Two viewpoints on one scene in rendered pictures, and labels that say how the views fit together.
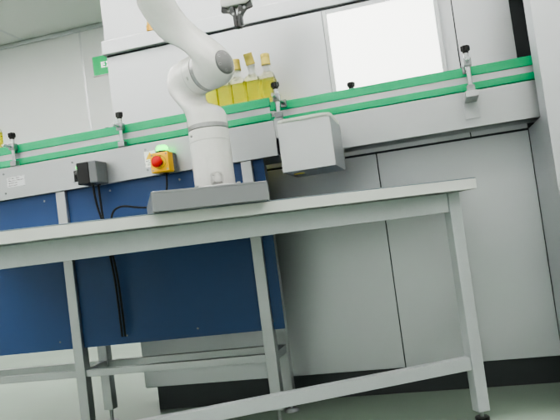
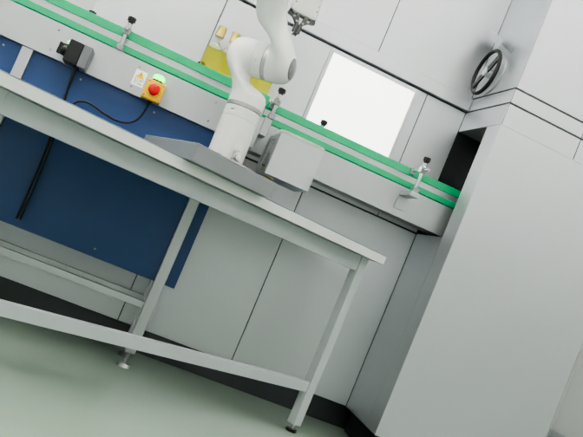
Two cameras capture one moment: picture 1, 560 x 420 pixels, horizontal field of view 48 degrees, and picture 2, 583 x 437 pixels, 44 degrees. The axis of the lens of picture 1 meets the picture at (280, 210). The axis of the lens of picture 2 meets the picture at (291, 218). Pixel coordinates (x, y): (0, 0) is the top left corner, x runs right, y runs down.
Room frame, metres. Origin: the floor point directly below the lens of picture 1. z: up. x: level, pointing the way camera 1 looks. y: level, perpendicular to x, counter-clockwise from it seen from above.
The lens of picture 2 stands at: (-0.34, 0.95, 0.60)
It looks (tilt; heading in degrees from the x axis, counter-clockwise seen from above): 3 degrees up; 334
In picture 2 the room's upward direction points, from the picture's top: 23 degrees clockwise
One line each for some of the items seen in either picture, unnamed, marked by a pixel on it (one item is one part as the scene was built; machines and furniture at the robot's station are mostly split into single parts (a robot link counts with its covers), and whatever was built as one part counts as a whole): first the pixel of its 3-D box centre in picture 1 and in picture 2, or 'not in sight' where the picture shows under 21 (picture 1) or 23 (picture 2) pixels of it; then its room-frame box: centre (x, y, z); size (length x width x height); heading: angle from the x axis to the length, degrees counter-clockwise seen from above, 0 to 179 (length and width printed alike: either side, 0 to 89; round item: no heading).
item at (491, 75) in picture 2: not in sight; (488, 73); (2.13, -0.87, 1.66); 0.21 x 0.05 x 0.21; 166
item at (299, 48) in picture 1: (322, 56); (311, 81); (2.40, -0.24, 1.32); 0.90 x 0.03 x 0.34; 76
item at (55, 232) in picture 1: (193, 226); (123, 152); (2.48, 0.35, 0.73); 1.58 x 1.52 x 0.04; 105
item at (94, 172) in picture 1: (92, 173); (78, 56); (2.28, 0.66, 0.96); 0.08 x 0.08 x 0.08; 76
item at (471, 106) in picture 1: (469, 81); (415, 183); (2.03, -0.67, 1.07); 0.17 x 0.05 x 0.23; 166
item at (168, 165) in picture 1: (163, 163); (153, 92); (2.22, 0.39, 0.96); 0.07 x 0.07 x 0.07; 76
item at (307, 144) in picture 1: (313, 149); (286, 163); (2.08, -0.14, 0.92); 0.27 x 0.17 x 0.15; 166
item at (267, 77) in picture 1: (270, 100); (259, 93); (2.32, -0.02, 1.16); 0.06 x 0.06 x 0.21; 76
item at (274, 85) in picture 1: (278, 101); (275, 104); (2.18, -0.04, 1.12); 0.17 x 0.03 x 0.12; 166
